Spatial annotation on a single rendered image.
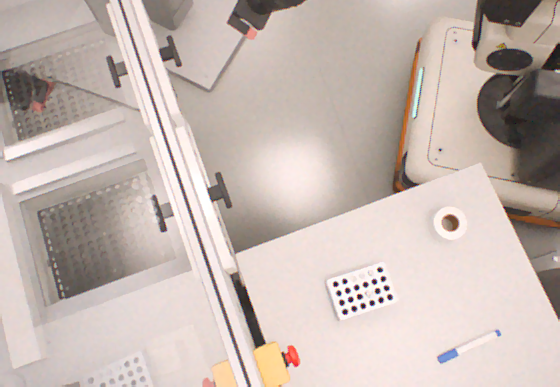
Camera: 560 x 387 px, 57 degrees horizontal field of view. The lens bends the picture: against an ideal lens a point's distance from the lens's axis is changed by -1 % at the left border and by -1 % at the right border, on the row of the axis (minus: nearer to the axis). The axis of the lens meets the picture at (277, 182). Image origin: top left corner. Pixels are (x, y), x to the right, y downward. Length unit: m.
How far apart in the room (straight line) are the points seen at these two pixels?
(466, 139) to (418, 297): 0.77
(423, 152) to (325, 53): 0.64
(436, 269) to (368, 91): 1.07
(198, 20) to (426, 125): 0.99
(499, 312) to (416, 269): 0.19
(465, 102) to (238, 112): 0.82
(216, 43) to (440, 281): 1.35
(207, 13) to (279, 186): 0.76
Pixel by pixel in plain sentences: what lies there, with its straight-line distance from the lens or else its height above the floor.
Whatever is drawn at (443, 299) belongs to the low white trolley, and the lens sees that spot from 1.16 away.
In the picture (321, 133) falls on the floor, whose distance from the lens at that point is 2.00.
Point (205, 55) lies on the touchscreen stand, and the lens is 2.12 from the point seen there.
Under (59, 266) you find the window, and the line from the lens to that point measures 0.25.
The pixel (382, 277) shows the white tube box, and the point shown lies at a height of 0.77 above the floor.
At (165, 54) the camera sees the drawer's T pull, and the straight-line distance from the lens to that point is 1.12.
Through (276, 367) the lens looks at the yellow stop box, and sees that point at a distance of 0.96.
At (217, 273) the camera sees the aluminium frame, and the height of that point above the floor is 0.99.
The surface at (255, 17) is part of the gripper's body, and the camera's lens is 1.09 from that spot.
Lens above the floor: 1.87
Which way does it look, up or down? 75 degrees down
